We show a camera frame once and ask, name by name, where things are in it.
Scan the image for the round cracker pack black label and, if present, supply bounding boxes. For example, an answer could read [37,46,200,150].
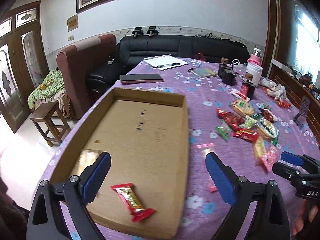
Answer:
[255,118,279,141]

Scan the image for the red cake snack pack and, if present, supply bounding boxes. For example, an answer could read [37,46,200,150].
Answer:
[233,128,259,142]

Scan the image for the pink cartoon snack pack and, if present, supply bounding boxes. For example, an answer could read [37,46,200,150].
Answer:
[196,142,218,193]

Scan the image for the dark red foil snack bag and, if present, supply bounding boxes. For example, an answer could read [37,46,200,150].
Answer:
[216,108,245,131]

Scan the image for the yellow cracker pack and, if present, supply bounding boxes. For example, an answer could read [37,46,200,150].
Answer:
[74,150,102,175]

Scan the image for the clear green-edged snack pack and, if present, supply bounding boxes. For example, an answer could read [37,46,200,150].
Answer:
[215,120,232,141]

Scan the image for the red gold candy bar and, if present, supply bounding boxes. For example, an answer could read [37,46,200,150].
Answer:
[111,183,156,222]

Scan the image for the person's right hand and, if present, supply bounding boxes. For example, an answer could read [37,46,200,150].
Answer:
[292,199,319,236]

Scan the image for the dark red small snack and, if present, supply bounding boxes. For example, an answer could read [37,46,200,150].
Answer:
[259,107,278,123]

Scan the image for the black phone stand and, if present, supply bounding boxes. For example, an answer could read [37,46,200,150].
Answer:
[293,96,310,126]

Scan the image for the light green snack pack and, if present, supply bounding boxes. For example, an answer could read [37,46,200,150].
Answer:
[239,115,257,129]

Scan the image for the white gloves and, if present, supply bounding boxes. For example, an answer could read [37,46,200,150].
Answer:
[260,79,287,102]

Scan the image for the round cracker pack green label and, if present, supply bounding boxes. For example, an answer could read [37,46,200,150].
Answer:
[230,99,254,117]

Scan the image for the red black canister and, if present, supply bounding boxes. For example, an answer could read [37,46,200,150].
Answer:
[240,81,256,99]

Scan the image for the purple floral tablecloth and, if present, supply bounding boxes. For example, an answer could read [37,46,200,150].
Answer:
[37,57,320,240]

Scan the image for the red white sachet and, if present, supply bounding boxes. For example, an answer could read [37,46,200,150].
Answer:
[230,89,251,102]

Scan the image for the white plastic jar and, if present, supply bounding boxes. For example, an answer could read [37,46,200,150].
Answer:
[244,62,263,87]

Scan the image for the wooden stool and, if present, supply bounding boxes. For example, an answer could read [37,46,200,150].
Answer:
[30,101,71,147]

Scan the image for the black cup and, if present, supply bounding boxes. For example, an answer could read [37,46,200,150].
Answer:
[222,69,236,86]

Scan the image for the pink thermos bottle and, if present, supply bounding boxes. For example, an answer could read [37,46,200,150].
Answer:
[247,48,262,66]

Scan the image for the green notebook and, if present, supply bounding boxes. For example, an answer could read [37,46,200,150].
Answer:
[191,68,217,78]

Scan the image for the cardboard tray box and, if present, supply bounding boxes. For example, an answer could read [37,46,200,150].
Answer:
[50,88,189,239]

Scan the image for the green floral cloth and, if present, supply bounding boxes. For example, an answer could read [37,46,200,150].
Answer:
[27,70,65,109]

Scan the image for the wooden glass door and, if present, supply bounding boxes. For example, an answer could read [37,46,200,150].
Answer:
[1,1,49,133]

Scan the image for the maroon armchair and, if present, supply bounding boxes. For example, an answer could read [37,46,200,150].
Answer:
[56,34,116,120]

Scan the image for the white paper sheets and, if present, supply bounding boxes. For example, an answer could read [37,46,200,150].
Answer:
[143,55,188,71]

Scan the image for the black pen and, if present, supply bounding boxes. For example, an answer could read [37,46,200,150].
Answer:
[153,63,180,68]

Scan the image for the black sofa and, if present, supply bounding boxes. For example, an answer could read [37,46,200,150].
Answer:
[86,35,250,100]

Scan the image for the small wall plaque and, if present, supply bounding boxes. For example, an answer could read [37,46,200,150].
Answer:
[67,14,79,31]

